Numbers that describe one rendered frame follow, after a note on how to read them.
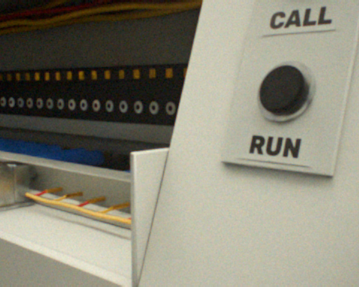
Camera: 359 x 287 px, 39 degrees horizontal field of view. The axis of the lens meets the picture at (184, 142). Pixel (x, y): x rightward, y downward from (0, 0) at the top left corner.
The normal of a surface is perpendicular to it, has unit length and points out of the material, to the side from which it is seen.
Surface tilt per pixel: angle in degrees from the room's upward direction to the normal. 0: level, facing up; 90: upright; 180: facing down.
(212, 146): 90
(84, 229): 19
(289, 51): 90
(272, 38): 90
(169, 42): 90
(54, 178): 109
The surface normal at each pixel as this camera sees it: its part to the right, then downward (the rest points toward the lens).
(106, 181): -0.67, 0.08
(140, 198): 0.74, 0.07
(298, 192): -0.64, -0.25
